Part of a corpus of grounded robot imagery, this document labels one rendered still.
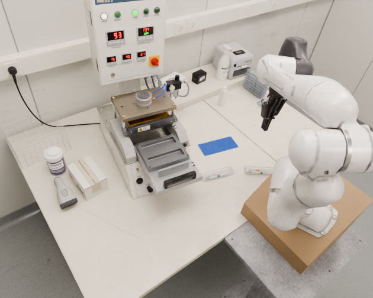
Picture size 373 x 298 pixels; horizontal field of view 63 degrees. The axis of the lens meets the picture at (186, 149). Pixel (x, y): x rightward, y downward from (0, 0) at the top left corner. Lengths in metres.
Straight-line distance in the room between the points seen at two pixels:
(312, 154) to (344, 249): 0.95
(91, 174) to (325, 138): 1.11
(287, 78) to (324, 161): 0.28
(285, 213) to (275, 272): 0.49
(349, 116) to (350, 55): 2.76
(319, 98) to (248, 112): 1.33
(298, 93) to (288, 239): 0.73
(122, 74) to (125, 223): 0.70
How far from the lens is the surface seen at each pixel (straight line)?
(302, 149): 0.76
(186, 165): 1.38
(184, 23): 2.11
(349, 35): 3.54
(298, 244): 1.43
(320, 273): 1.55
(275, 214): 1.05
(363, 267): 2.64
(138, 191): 1.53
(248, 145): 1.89
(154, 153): 1.41
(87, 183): 1.53
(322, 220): 1.36
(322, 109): 0.82
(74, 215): 1.54
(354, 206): 1.43
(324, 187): 0.83
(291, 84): 0.92
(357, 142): 0.81
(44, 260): 2.33
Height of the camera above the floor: 2.02
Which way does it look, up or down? 46 degrees down
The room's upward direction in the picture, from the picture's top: 7 degrees clockwise
